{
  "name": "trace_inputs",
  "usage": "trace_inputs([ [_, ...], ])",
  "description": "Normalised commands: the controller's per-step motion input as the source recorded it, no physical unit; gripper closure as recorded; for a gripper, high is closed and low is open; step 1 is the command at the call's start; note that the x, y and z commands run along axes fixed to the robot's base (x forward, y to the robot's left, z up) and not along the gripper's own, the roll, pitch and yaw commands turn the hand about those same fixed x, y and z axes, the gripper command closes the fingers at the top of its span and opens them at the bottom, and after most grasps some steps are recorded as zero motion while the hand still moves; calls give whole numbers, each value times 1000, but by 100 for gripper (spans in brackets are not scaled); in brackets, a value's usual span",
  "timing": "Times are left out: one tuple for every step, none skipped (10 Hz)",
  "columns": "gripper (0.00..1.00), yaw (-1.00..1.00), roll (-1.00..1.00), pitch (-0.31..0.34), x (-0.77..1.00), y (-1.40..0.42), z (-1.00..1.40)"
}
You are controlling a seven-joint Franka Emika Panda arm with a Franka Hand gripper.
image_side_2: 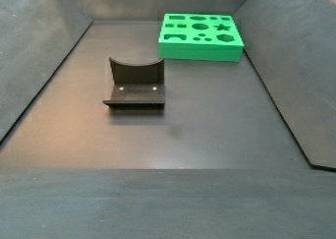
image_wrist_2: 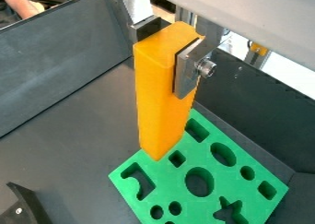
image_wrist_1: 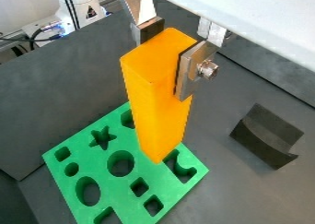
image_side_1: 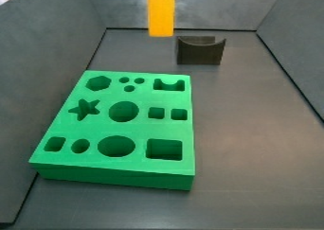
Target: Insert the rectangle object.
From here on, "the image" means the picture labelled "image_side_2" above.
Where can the green foam shape-sorter block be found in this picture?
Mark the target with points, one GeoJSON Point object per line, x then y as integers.
{"type": "Point", "coordinates": [200, 37]}

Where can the black curved holder bracket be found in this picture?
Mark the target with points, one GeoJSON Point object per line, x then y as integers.
{"type": "Point", "coordinates": [137, 84]}

